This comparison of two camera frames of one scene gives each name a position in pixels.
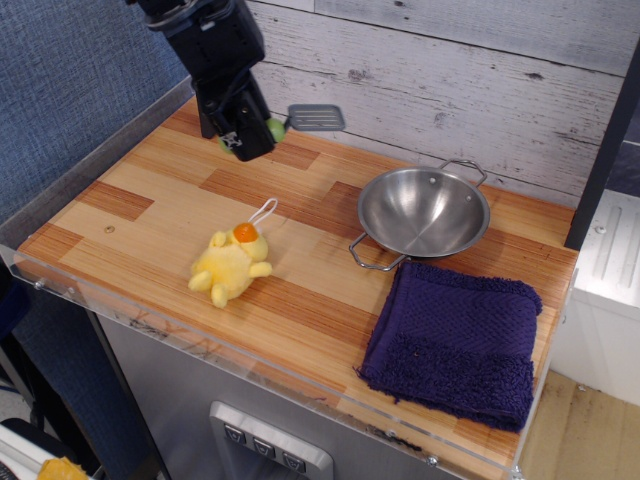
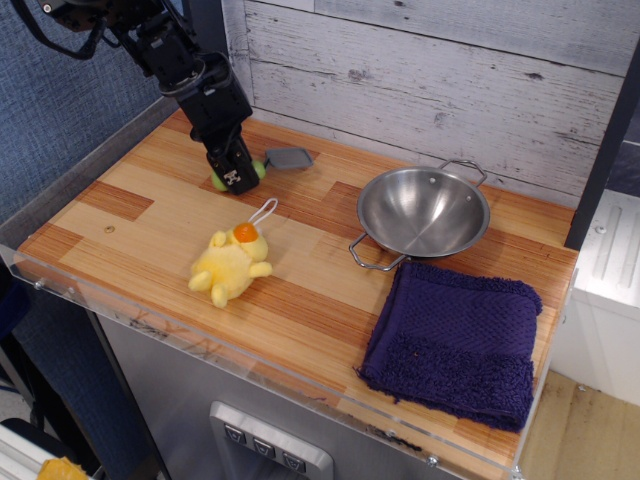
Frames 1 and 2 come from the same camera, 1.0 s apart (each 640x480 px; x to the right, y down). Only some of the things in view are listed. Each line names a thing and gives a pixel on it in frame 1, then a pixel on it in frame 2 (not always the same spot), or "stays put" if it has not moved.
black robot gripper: (219, 49) → (218, 109)
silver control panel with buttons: (243, 447) stays put
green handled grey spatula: (318, 117) → (276, 158)
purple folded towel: (457, 346) stays put
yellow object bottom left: (61, 468) stays put
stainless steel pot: (420, 212) stays put
